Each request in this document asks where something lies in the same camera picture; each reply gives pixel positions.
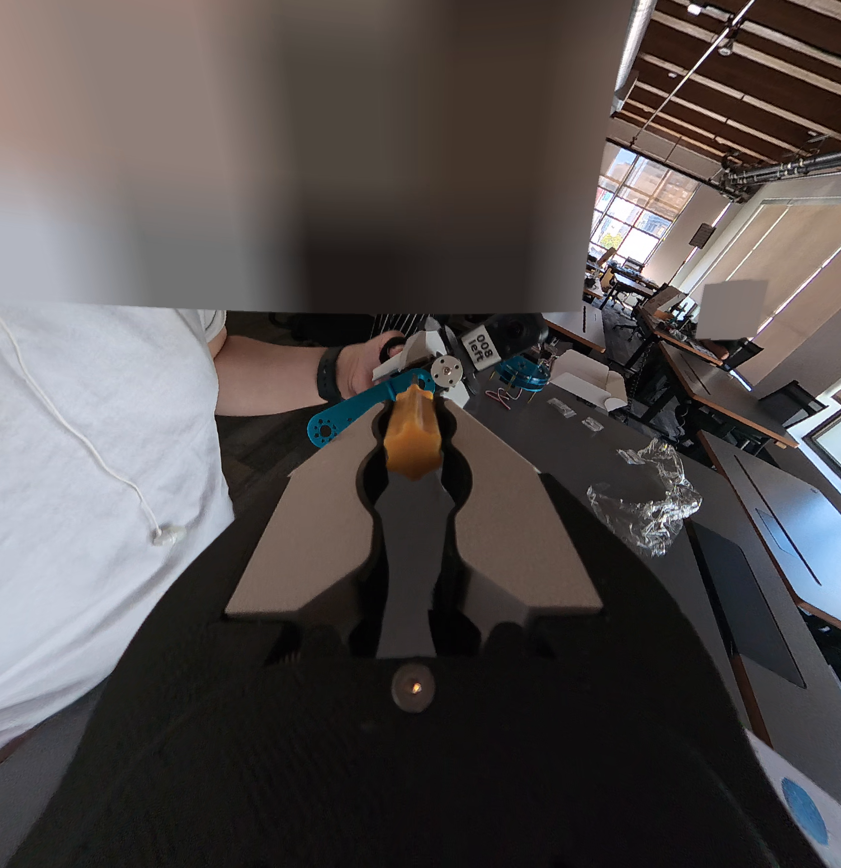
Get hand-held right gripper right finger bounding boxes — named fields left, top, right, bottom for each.
left=427, top=396, right=605, bottom=657

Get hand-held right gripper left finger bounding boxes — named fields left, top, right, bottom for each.
left=224, top=399, right=396, bottom=660

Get orange handled screwdriver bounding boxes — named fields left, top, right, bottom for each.
left=383, top=382, right=446, bottom=482

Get blue metal servo bracket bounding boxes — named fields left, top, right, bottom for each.
left=307, top=368, right=436, bottom=450

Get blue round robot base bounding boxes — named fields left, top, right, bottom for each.
left=496, top=354, right=556, bottom=396

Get person's left forearm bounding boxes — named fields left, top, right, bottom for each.
left=213, top=334, right=326, bottom=416

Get dark grey desk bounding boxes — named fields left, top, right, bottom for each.
left=0, top=383, right=754, bottom=868

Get black desk mat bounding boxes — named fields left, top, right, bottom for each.
left=690, top=519, right=808, bottom=689

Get neighbouring grey desk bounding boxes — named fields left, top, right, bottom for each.
left=699, top=427, right=841, bottom=638

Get person's left hand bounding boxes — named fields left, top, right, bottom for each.
left=338, top=335, right=409, bottom=401

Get white storage box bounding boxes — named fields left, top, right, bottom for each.
left=548, top=348, right=632, bottom=415

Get group of small parts bags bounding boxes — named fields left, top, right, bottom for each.
left=544, top=396, right=651, bottom=467

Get black wrist band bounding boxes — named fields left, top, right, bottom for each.
left=315, top=346, right=345, bottom=403

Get crumpled clear plastic wrap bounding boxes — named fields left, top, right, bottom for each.
left=586, top=437, right=704, bottom=558

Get distant grid window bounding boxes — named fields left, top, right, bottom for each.
left=590, top=146, right=701, bottom=267

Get person in white shirt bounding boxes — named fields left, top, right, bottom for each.
left=0, top=302, right=237, bottom=757

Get assembly instruction booklet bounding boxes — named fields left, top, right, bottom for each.
left=745, top=729, right=841, bottom=868

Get white wired earphone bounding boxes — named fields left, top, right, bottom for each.
left=0, top=302, right=189, bottom=547

